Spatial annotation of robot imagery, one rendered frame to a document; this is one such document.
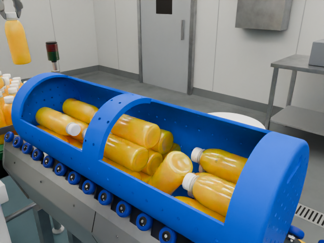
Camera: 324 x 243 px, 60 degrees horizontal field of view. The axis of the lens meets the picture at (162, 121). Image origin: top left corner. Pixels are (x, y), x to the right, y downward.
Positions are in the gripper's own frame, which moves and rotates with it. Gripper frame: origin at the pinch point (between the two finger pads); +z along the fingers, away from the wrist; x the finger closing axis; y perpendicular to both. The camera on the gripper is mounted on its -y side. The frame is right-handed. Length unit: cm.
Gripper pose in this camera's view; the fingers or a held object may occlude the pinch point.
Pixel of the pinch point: (10, 14)
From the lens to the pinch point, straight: 125.4
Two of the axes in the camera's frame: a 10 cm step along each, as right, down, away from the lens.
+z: -0.2, 8.7, 4.9
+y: 6.9, 3.7, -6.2
